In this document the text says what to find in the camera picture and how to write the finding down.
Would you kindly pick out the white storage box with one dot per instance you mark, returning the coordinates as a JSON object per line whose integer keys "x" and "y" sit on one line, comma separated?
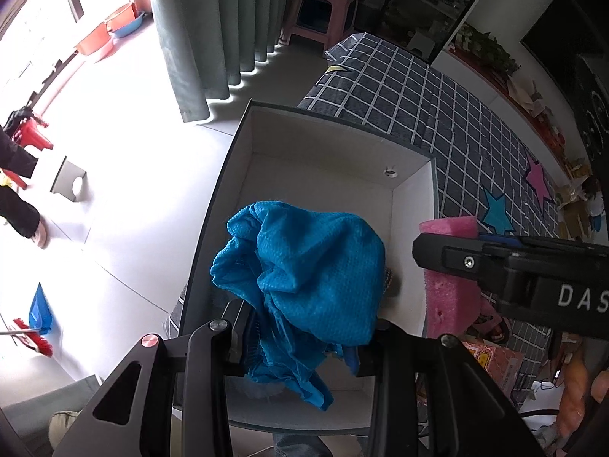
{"x": 322, "y": 164}

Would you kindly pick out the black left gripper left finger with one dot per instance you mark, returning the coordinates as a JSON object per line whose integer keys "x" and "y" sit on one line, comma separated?
{"x": 130, "y": 414}

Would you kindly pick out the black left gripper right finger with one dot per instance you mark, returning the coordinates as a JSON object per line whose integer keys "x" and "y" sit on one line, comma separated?
{"x": 467, "y": 413}

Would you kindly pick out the blue waffle cloth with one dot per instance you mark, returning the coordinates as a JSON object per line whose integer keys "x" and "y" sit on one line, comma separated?
{"x": 314, "y": 281}

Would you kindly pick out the grey checkered star blanket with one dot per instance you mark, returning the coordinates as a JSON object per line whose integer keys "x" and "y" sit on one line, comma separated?
{"x": 480, "y": 164}

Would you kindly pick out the red plastic stool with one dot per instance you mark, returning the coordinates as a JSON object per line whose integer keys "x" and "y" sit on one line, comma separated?
{"x": 30, "y": 134}

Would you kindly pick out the red patterned tissue pack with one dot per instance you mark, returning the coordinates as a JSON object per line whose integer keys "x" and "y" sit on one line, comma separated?
{"x": 500, "y": 363}

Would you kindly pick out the blue dustpan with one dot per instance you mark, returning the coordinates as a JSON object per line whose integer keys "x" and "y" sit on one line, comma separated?
{"x": 41, "y": 316}

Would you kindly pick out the pink sponge block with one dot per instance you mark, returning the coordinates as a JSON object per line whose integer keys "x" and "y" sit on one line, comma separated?
{"x": 452, "y": 304}

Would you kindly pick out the grey green curtain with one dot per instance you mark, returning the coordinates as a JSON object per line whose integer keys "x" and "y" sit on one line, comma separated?
{"x": 208, "y": 44}

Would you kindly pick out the red wash basin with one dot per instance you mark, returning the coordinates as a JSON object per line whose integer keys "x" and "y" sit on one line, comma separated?
{"x": 94, "y": 33}

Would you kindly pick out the red broom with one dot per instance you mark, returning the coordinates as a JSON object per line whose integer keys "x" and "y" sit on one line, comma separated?
{"x": 29, "y": 337}

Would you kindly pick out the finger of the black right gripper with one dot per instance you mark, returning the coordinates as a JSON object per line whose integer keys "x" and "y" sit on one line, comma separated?
{"x": 450, "y": 255}

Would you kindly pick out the pink plastic stool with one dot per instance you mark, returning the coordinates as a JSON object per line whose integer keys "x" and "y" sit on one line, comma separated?
{"x": 324, "y": 21}

